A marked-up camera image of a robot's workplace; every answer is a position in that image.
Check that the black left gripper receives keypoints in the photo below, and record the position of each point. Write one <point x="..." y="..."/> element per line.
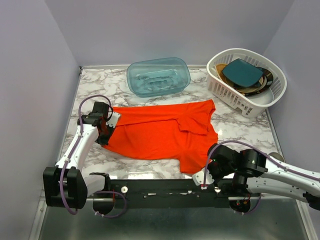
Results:
<point x="105" y="140"/>

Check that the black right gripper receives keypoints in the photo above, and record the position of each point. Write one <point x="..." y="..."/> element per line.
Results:
<point x="215" y="178"/>

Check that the orange t shirt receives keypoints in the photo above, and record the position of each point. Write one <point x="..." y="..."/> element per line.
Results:
<point x="178" y="131"/>

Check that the clear blue plastic tub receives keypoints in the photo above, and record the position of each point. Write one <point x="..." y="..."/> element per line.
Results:
<point x="158" y="77"/>

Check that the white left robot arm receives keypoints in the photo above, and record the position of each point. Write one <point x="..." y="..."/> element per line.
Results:
<point x="64" y="184"/>

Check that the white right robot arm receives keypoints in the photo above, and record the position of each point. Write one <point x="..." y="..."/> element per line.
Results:
<point x="252" y="171"/>

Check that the beige tape roll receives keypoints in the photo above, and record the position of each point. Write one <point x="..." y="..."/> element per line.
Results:
<point x="277" y="156"/>

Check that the white plastic laundry basket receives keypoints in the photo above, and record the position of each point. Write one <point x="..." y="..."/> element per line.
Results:
<point x="250" y="106"/>

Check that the teal square plate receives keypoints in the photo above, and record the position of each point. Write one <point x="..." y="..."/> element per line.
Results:
<point x="242" y="73"/>

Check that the tan wooden plate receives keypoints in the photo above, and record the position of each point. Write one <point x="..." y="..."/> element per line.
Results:
<point x="219" y="69"/>

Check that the dark round plate stack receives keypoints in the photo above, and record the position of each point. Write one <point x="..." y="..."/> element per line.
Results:
<point x="262" y="85"/>

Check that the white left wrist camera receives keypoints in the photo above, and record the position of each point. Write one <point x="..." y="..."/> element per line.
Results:
<point x="112" y="122"/>

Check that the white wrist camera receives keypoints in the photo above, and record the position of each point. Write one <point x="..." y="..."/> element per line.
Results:
<point x="112" y="122"/>
<point x="203" y="179"/>

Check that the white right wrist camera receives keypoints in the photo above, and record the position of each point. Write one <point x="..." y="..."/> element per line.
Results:
<point x="203" y="179"/>

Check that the aluminium extrusion rail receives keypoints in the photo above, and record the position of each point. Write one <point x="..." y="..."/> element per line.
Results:
<point x="280" y="197"/>

